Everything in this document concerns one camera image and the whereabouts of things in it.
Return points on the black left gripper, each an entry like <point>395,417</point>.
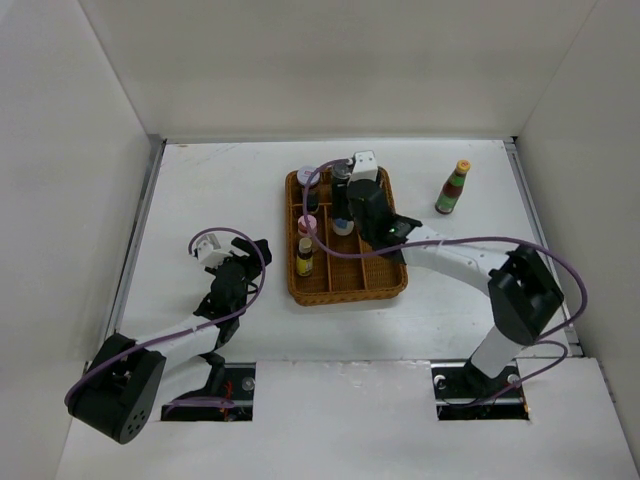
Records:
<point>253,270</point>

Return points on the tall white silver-capped shaker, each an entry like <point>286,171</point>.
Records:
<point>342,220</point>

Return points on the clear-lid black band grinder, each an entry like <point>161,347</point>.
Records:
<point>341,172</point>

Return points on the pink-lidded spice jar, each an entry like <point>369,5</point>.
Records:
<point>306,225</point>

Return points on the small yellow bottle gold cap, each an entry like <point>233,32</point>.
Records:
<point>304,257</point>

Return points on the dark jam jar white lid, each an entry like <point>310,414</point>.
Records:
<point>307,178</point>

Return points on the small dark black-capped bottle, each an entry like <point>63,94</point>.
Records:
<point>312,202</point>

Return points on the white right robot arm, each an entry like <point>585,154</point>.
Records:
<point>523,293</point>

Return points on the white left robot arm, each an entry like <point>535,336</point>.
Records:
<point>117,394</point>

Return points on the brown wicker divided tray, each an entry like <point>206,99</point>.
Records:
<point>335,280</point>

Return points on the red sauce bottle yellow cap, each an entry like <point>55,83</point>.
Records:
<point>452,188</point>

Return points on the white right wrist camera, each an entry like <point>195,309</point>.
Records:
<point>364,166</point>

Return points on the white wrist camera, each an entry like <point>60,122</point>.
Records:
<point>364,166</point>
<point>208,251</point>

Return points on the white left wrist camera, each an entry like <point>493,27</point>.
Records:
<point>208,251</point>

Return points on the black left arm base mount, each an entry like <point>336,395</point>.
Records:
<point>226,395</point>

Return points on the aluminium left table rail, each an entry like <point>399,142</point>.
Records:
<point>116,311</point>

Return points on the aluminium table rail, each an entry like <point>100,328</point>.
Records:
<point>569,333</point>
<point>116,311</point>

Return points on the aluminium right table rail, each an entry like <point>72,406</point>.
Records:
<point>569,333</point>

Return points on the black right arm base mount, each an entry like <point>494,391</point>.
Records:
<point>463,394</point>

